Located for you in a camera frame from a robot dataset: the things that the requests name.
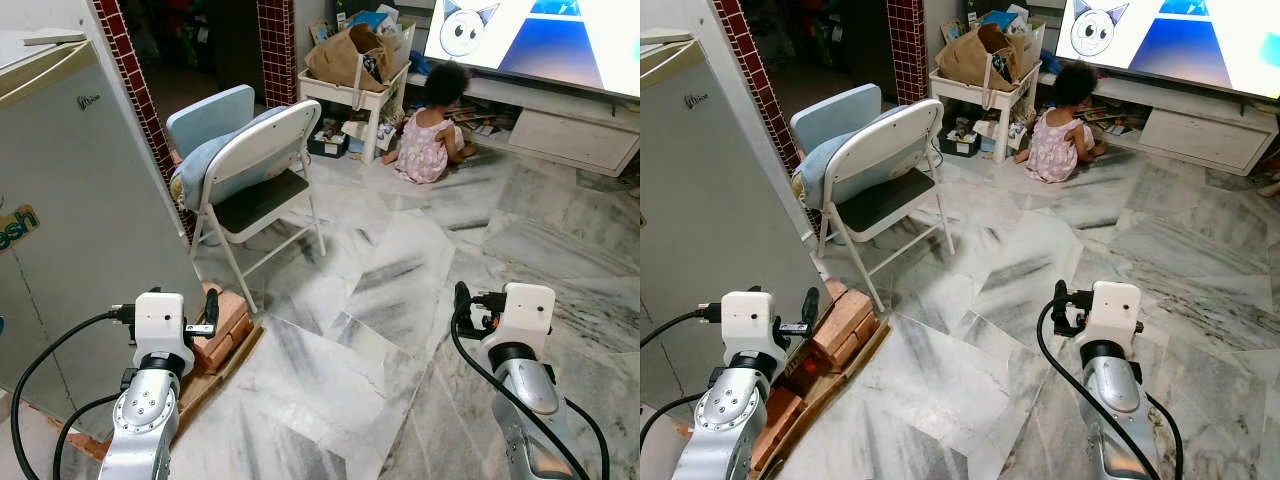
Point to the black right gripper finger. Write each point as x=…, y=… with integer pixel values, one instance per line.
x=462, y=300
x=1058, y=300

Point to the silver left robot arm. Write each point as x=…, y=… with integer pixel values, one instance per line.
x=140, y=412
x=725, y=412

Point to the white fridge door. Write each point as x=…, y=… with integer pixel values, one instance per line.
x=100, y=250
x=730, y=240

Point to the white mini fridge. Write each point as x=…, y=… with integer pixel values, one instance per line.
x=720, y=200
x=90, y=200

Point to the red brick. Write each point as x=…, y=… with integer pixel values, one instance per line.
x=835, y=355
x=780, y=425
x=230, y=310
x=212, y=355
x=850, y=310
x=85, y=447

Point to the brown wooden board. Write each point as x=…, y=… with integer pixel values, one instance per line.
x=215, y=390
x=850, y=390

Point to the white metal folding chair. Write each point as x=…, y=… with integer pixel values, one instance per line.
x=885, y=205
x=255, y=205

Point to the blue soft pillow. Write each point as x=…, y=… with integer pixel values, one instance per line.
x=215, y=165
x=840, y=165

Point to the child in pink dress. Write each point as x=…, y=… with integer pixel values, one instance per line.
x=425, y=140
x=1055, y=140

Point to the pile of picture books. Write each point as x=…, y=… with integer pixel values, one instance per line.
x=485, y=120
x=1110, y=118

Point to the light blue square cushion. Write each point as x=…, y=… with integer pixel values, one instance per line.
x=830, y=115
x=205, y=115

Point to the small black box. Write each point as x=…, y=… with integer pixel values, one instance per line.
x=327, y=145
x=958, y=143

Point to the white low television stand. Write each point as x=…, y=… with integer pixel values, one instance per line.
x=570, y=135
x=1200, y=135

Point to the white plastic shelf cart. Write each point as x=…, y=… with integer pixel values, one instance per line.
x=355, y=92
x=985, y=92

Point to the brown paper bag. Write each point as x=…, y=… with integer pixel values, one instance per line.
x=970, y=60
x=340, y=60

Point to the flat white board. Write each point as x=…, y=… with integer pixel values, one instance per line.
x=55, y=38
x=665, y=37

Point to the large flat screen television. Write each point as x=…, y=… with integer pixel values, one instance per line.
x=540, y=35
x=1180, y=35

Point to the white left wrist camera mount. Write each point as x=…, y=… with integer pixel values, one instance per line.
x=160, y=320
x=745, y=320

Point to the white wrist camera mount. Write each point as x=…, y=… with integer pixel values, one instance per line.
x=745, y=320
x=525, y=310
x=160, y=320
x=1115, y=305

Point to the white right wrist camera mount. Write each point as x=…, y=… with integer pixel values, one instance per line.
x=525, y=310
x=1115, y=305

